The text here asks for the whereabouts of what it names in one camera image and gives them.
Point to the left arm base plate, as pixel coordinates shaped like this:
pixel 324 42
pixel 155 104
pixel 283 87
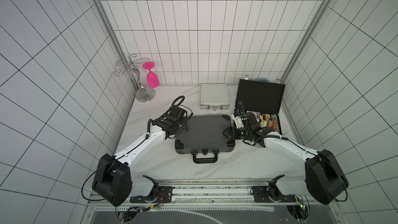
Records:
pixel 163 194

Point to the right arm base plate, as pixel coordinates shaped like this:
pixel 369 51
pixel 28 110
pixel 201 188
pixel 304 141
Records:
pixel 262 194

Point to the aluminium mounting rail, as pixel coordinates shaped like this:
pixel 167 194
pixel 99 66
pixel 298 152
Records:
pixel 213 192

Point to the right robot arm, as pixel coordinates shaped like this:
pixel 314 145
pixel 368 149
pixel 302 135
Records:
pixel 323 177

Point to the black poker case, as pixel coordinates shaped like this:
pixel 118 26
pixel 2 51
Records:
pixel 205 137
pixel 262 100

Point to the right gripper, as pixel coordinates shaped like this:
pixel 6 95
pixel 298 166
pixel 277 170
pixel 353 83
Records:
pixel 235 129

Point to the blue round object behind case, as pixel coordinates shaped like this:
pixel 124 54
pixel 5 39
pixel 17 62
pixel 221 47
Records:
pixel 263 79

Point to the pink hourglass object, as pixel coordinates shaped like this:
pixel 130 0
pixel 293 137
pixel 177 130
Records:
pixel 152 78

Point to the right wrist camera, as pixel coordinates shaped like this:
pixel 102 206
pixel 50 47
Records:
pixel 238 121

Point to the silver poker case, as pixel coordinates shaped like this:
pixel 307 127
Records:
pixel 214 97

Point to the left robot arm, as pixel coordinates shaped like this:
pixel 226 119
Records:
pixel 114 180

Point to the chrome wire wall rack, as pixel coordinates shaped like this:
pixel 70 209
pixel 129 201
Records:
pixel 131 67

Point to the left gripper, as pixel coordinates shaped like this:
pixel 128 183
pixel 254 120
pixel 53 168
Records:
pixel 184 127

